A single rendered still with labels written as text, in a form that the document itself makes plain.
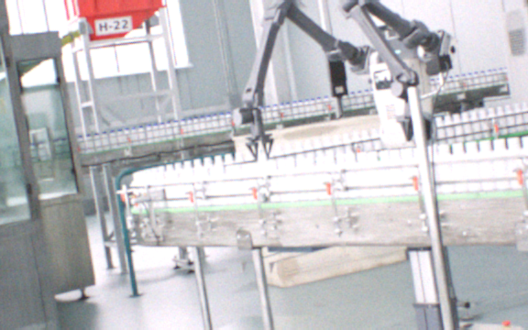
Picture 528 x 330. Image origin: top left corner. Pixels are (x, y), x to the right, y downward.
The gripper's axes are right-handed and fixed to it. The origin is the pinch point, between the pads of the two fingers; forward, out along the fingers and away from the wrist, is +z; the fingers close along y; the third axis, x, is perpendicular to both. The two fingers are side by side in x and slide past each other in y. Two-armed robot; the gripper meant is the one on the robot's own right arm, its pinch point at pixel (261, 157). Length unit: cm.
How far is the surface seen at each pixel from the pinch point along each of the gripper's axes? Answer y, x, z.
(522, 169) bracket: 11, 142, 11
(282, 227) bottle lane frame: 5.0, 12.7, 29.3
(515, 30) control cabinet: -534, -282, -54
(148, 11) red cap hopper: -339, -566, -131
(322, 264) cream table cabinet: -278, -295, 106
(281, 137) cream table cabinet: -262, -300, 4
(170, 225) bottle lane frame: 5, -69, 27
